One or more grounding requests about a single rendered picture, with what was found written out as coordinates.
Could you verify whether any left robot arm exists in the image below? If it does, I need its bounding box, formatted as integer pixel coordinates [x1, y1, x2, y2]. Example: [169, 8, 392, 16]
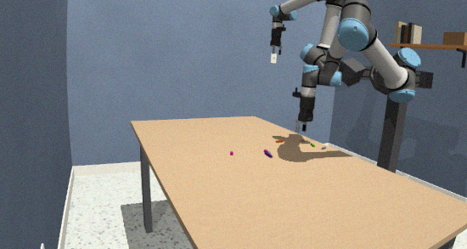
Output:
[301, 0, 421, 103]

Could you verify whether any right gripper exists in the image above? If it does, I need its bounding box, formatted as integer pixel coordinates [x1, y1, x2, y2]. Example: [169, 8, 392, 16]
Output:
[270, 22, 286, 55]

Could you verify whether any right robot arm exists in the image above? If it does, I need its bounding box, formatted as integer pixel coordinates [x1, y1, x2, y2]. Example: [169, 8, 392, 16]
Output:
[270, 0, 345, 70]

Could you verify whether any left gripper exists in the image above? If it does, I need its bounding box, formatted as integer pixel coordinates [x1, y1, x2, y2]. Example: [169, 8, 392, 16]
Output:
[292, 87, 316, 133]

